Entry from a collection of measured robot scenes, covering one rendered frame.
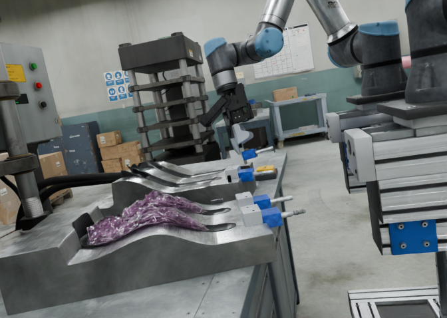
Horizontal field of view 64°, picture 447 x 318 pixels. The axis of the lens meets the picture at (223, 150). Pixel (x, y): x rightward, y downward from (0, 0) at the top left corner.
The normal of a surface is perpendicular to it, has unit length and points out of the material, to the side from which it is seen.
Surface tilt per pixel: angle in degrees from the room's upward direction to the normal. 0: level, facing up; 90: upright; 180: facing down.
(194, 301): 0
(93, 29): 90
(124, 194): 90
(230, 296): 0
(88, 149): 90
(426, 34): 91
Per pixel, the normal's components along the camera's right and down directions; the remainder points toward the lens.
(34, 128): 0.96, -0.14
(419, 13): -0.95, 0.21
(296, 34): -0.08, 0.11
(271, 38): 0.33, 0.07
